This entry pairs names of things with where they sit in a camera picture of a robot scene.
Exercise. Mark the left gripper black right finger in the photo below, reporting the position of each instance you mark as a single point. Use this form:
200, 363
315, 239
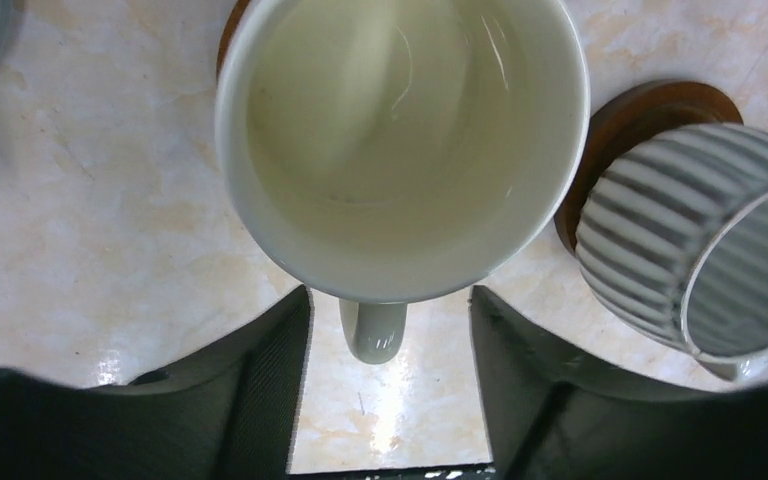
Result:
554, 411

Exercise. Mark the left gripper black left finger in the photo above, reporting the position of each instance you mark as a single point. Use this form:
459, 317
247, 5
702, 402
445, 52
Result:
226, 411

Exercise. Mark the ribbed grey mug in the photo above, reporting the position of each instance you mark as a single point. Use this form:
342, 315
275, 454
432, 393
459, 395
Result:
673, 240

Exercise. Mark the pale yellow mug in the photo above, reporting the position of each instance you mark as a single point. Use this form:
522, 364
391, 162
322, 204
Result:
393, 152

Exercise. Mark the dark brown wooden coaster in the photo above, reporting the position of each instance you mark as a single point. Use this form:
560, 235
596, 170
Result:
629, 119
229, 29

